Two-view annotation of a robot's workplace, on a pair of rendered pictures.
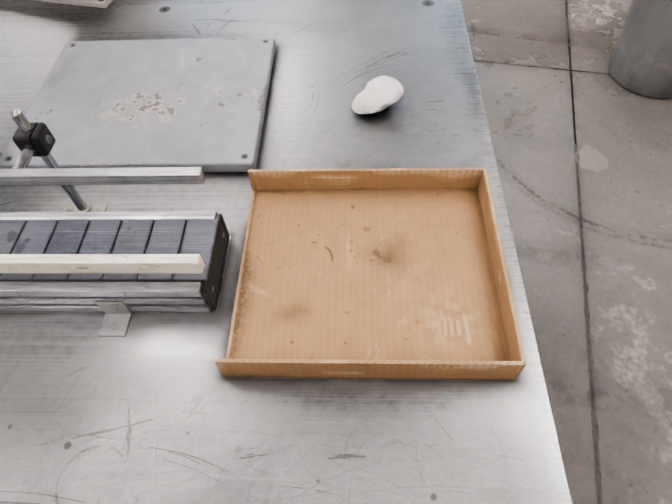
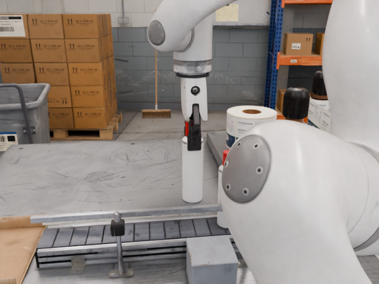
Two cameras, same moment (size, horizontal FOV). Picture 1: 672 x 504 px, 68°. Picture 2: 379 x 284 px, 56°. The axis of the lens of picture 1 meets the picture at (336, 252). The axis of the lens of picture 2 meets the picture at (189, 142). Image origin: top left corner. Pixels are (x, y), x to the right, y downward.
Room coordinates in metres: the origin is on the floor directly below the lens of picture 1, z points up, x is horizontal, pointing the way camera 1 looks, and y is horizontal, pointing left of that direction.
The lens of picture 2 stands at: (1.14, 0.35, 1.40)
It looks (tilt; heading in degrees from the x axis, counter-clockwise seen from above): 20 degrees down; 168
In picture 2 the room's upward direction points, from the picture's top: straight up
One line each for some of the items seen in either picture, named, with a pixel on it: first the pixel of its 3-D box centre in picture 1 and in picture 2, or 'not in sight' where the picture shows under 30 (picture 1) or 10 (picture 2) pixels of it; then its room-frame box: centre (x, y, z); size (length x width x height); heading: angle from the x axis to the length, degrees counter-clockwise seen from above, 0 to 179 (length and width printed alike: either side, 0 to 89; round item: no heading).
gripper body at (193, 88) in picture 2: not in sight; (192, 93); (0.36, 0.51, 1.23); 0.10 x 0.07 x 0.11; 176
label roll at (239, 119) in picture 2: not in sight; (250, 128); (-0.19, 0.88, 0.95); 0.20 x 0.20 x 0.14
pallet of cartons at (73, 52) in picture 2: not in sight; (64, 75); (-3.42, -0.27, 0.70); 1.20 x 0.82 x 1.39; 80
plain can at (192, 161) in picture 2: not in sight; (192, 162); (0.36, 0.51, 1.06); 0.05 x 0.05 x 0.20
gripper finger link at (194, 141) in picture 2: not in sight; (194, 138); (0.40, 0.51, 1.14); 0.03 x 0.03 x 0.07; 86
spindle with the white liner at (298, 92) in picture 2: not in sight; (292, 133); (0.11, 0.90, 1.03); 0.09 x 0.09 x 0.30
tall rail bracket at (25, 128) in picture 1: (48, 180); (119, 238); (0.42, 0.33, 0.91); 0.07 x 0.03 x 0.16; 176
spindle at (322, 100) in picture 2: not in sight; (320, 105); (-0.19, 1.18, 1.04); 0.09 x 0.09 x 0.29
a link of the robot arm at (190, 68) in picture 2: not in sight; (192, 66); (0.36, 0.51, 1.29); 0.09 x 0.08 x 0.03; 176
